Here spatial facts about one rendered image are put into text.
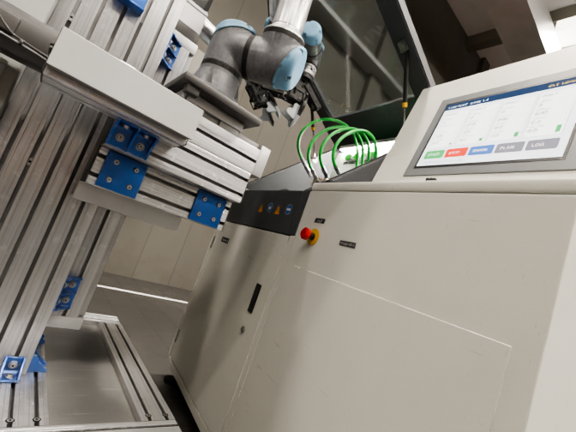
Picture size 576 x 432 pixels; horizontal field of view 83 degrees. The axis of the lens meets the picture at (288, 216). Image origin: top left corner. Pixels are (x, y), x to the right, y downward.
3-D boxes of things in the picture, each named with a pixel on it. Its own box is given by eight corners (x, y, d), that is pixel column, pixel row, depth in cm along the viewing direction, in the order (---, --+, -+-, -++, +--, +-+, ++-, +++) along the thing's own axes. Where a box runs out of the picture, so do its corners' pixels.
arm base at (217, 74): (195, 81, 79) (209, 46, 80) (174, 93, 91) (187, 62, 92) (244, 114, 88) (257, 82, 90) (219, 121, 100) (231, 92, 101)
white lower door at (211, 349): (168, 354, 155) (219, 219, 163) (172, 355, 156) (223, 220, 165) (213, 446, 100) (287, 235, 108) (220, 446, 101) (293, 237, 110)
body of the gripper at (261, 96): (254, 111, 155) (243, 88, 155) (268, 108, 159) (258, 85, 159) (259, 104, 148) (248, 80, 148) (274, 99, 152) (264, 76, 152)
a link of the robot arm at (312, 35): (288, 33, 118) (291, 52, 128) (318, 40, 116) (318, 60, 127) (296, 14, 118) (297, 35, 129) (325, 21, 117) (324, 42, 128)
